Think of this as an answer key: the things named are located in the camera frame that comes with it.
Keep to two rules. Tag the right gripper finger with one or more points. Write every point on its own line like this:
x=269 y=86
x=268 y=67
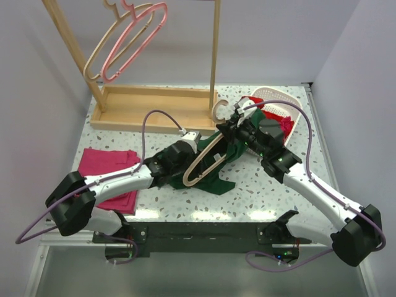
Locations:
x=228 y=131
x=237 y=119

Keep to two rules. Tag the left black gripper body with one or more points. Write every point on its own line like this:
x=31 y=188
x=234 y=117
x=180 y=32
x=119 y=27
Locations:
x=179 y=169

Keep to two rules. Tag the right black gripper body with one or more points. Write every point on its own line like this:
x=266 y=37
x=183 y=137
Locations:
x=247 y=133

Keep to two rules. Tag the green t shirt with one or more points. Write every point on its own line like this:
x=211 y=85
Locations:
x=212 y=182

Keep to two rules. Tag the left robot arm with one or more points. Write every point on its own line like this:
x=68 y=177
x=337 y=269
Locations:
x=73 y=204

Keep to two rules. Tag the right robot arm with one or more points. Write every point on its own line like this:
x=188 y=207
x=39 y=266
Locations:
x=357 y=229

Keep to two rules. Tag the red t shirt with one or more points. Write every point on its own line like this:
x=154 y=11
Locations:
x=269 y=115

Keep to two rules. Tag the wooden hanger rack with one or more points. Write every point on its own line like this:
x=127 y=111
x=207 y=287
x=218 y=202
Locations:
x=123 y=107

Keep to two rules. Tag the folded magenta t shirt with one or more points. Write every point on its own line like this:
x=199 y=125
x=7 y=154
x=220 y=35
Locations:
x=95 y=162

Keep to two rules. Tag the pink plastic hanger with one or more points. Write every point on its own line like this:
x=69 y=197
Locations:
x=119 y=48

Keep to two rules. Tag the beige hanger far left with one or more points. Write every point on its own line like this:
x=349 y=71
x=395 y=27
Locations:
x=119 y=19

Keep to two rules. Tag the white perforated laundry basket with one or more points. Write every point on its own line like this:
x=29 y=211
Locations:
x=281 y=103

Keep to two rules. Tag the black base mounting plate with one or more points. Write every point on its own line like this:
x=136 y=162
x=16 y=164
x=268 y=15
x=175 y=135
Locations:
x=206 y=237

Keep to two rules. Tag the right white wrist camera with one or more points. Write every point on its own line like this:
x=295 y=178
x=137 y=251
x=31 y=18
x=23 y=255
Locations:
x=244 y=109

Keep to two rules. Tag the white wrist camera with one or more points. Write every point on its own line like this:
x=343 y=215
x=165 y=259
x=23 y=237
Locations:
x=191 y=137
x=244 y=109

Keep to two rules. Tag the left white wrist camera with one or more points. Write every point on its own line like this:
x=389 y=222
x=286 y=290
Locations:
x=191 y=137

